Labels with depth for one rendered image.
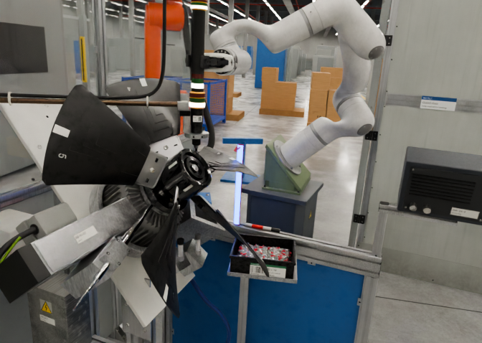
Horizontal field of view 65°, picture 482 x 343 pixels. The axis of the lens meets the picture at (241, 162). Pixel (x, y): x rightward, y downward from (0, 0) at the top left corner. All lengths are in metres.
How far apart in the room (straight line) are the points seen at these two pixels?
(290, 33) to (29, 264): 0.93
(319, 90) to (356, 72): 7.11
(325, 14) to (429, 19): 1.55
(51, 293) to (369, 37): 1.22
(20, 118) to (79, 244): 0.42
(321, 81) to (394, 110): 5.90
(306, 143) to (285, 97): 8.67
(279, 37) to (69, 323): 1.05
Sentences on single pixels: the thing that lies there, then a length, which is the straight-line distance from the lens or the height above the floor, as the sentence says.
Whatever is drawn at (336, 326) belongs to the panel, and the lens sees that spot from 1.63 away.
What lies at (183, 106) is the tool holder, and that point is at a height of 1.37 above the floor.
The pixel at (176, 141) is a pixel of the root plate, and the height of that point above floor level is 1.27.
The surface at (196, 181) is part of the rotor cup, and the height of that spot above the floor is 1.20.
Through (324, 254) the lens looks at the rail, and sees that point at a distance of 1.46.
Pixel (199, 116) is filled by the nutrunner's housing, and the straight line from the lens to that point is 1.07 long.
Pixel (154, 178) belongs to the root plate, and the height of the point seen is 1.20.
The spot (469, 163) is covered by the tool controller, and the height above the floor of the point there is 1.24.
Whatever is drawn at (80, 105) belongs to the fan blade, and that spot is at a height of 1.39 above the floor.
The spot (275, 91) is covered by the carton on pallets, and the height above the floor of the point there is 0.62.
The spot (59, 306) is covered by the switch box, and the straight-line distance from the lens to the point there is 1.26.
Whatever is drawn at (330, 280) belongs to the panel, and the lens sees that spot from 1.53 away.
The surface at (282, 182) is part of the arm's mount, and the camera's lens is 1.70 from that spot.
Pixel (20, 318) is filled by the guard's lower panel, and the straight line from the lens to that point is 1.80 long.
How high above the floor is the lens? 1.51
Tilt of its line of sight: 16 degrees down
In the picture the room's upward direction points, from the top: 3 degrees clockwise
